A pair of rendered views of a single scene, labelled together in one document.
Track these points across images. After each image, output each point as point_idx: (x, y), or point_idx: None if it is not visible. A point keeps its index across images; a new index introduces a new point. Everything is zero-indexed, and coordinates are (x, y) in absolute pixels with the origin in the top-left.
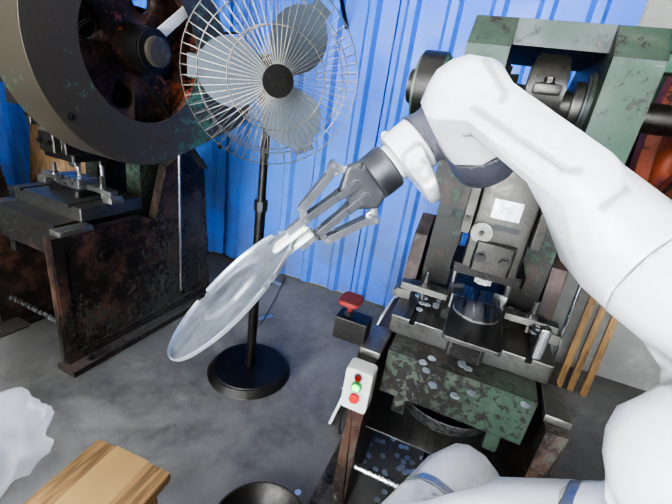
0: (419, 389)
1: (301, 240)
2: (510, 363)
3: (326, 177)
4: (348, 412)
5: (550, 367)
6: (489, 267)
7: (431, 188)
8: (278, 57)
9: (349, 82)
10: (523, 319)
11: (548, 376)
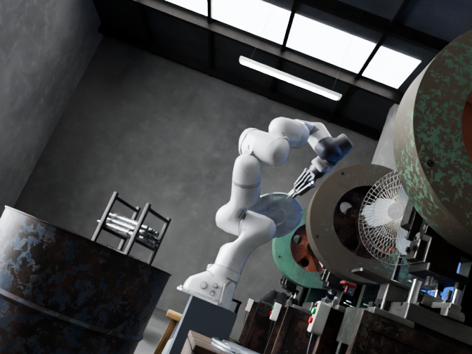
0: (346, 329)
1: (291, 193)
2: (395, 310)
3: (303, 173)
4: (313, 349)
5: (407, 303)
6: (410, 254)
7: (312, 161)
8: (404, 203)
9: None
10: (437, 303)
11: (406, 310)
